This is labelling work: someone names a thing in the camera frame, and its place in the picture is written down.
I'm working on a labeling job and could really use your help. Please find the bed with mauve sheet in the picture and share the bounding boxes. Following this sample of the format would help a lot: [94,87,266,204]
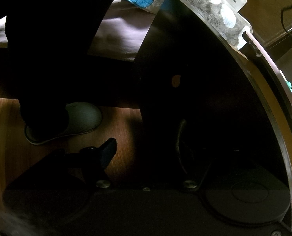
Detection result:
[0,0,159,62]

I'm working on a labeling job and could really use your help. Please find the person's dark trouser leg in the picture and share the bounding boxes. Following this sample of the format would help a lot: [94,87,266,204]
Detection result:
[0,0,127,138]

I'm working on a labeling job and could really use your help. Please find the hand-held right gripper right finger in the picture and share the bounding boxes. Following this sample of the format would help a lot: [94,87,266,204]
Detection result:
[175,119,211,191]

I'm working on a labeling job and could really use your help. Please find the grey slipper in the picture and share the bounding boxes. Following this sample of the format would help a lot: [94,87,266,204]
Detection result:
[24,101,102,145]

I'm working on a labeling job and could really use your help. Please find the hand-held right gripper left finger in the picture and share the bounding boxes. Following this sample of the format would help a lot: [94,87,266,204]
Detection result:
[50,137,117,185]

